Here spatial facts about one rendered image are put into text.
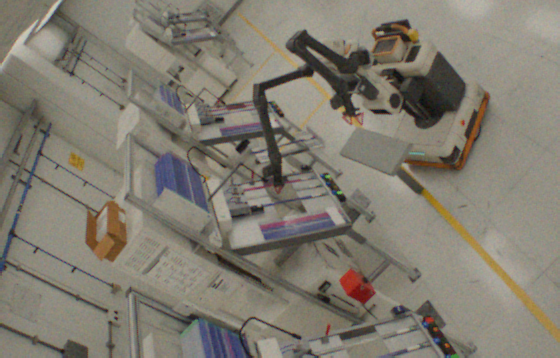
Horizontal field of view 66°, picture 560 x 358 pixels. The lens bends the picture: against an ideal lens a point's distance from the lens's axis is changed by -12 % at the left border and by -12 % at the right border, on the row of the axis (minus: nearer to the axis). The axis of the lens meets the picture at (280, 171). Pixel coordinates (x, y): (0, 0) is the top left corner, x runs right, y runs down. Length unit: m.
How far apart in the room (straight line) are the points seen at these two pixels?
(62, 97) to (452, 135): 4.25
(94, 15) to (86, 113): 4.77
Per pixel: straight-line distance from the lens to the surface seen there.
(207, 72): 7.48
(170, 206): 2.64
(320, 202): 3.09
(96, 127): 5.95
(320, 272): 3.04
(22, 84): 5.89
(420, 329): 2.31
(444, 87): 3.39
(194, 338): 1.87
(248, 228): 2.89
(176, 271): 2.76
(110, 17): 10.40
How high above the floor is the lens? 2.59
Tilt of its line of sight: 30 degrees down
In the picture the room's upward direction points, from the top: 55 degrees counter-clockwise
